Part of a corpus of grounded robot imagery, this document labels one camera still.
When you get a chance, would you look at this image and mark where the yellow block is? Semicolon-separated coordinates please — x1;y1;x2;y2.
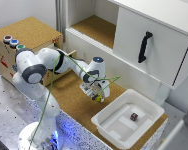
96;95;104;103

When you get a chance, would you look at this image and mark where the white plastic box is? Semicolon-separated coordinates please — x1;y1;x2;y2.
90;88;166;150

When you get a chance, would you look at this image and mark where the wooden drawer box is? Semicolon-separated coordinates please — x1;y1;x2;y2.
0;16;77;87

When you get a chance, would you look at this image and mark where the white cabinet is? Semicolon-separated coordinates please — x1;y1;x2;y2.
64;0;188;107

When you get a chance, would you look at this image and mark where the blue button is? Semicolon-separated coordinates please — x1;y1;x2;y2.
8;38;20;48

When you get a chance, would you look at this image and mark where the white sliding door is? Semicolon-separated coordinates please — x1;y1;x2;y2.
112;6;188;87

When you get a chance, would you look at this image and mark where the green button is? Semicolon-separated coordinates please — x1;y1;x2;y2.
15;43;27;52

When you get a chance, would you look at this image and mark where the red button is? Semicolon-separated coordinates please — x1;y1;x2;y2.
2;34;13;44

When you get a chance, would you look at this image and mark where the green cable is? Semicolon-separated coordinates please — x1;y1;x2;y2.
27;55;121;150

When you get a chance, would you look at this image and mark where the purple block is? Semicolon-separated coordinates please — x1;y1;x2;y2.
129;112;139;122

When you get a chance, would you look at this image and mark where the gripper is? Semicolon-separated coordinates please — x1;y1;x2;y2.
80;80;105;100

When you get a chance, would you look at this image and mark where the black door handle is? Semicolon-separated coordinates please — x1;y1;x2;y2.
137;31;154;64

